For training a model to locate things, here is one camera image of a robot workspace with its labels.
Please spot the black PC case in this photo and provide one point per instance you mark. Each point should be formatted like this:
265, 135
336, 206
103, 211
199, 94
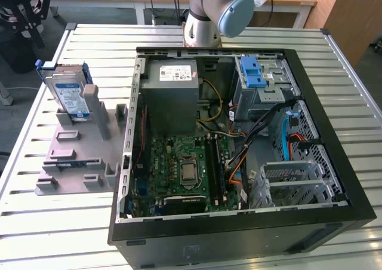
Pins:
209, 246

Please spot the RAM stick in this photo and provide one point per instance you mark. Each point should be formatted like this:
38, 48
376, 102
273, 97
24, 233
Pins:
71, 163

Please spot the green motherboard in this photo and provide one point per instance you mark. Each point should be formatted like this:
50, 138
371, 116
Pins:
162, 162

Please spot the silver CPU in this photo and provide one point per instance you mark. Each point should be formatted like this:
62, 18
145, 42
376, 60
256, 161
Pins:
188, 172

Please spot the black RAM slot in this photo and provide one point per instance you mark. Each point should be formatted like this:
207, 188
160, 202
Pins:
210, 168
218, 168
222, 168
214, 168

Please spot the CPU socket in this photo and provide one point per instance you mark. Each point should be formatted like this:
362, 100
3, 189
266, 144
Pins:
188, 157

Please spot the metal optical drive cage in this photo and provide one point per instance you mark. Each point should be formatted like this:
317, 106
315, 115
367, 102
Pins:
247, 102

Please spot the black waste bin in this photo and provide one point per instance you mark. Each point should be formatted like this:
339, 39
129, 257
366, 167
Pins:
18, 58

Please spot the hard disk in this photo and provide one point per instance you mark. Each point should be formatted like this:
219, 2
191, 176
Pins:
68, 96

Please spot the black graphics card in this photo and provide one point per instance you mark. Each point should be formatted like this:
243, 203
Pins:
185, 202

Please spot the wooden cabinet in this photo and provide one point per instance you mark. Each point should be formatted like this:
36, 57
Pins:
352, 19

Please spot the white furniture foot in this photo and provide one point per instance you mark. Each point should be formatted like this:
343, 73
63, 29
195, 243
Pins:
6, 95

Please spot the grey power supply unit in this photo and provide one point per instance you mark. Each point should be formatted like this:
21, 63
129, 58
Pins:
170, 108

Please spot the grey parts rack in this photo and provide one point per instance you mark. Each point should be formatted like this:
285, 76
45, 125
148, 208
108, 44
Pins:
80, 135

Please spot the metal disk bay cage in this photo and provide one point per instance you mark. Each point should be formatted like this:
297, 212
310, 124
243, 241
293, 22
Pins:
286, 165

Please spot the blue plastic drive latch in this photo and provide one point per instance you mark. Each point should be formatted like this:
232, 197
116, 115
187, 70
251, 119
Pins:
252, 73

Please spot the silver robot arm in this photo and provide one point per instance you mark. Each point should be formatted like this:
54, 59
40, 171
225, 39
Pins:
203, 19

